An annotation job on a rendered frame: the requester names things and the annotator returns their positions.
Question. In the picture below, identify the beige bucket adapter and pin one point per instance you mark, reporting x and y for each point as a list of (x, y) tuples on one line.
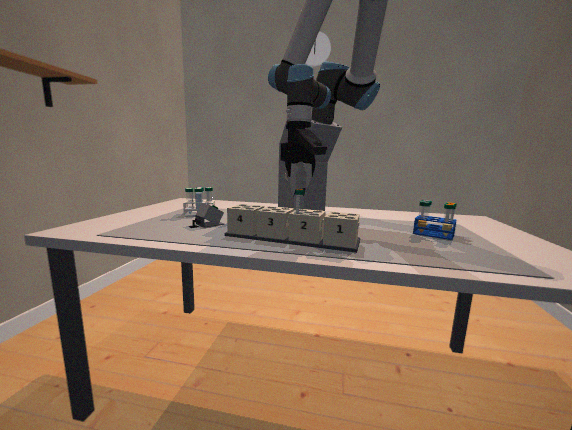
[(340, 229), (273, 222), (242, 219), (307, 227)]

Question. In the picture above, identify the blue tube rack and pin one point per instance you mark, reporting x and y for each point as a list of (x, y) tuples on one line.
[(432, 230)]

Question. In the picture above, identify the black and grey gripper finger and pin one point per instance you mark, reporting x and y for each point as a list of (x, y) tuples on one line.
[(290, 176), (306, 173)]

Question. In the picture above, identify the beige tube rack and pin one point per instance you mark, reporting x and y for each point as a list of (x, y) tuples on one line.
[(194, 210)]

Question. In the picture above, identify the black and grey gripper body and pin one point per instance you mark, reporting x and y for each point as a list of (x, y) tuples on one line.
[(299, 152)]

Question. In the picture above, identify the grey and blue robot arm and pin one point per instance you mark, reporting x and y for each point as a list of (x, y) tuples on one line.
[(355, 86)]

